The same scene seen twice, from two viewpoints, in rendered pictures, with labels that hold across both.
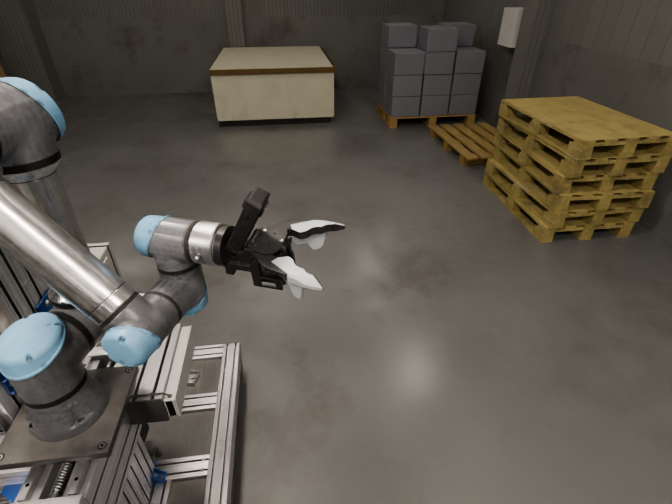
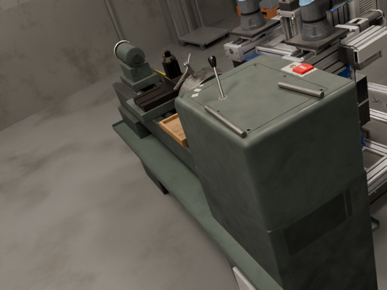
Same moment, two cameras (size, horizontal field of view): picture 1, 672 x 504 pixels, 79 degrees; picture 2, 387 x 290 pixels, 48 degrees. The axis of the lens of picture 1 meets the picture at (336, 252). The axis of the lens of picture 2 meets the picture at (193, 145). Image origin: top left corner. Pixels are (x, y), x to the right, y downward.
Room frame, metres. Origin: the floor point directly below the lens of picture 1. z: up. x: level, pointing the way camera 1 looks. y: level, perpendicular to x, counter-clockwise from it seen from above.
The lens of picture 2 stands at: (-0.76, -1.17, 2.00)
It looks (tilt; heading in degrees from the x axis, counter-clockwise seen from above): 31 degrees down; 74
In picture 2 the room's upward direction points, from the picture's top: 19 degrees counter-clockwise
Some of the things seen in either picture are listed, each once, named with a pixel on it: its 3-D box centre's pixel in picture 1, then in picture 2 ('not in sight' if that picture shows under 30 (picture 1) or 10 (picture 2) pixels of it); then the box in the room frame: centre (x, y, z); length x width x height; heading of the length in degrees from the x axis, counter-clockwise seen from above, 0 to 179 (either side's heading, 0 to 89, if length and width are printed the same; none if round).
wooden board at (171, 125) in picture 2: not in sight; (198, 119); (-0.10, 0.85, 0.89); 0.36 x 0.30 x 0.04; 2
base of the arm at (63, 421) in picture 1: (62, 395); (315, 25); (0.54, 0.58, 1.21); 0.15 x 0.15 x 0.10
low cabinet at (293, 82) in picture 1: (275, 82); not in sight; (7.45, 1.04, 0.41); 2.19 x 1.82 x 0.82; 8
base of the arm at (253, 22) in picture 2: not in sight; (251, 17); (0.48, 1.07, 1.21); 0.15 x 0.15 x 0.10
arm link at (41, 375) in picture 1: (42, 354); (313, 2); (0.55, 0.58, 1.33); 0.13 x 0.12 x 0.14; 166
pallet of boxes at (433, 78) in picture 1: (428, 74); not in sight; (6.78, -1.42, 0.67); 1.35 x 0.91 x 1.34; 98
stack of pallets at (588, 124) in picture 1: (564, 164); not in sight; (3.66, -2.16, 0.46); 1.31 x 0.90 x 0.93; 8
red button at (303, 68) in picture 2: not in sight; (303, 69); (0.14, 0.16, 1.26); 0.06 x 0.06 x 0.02; 2
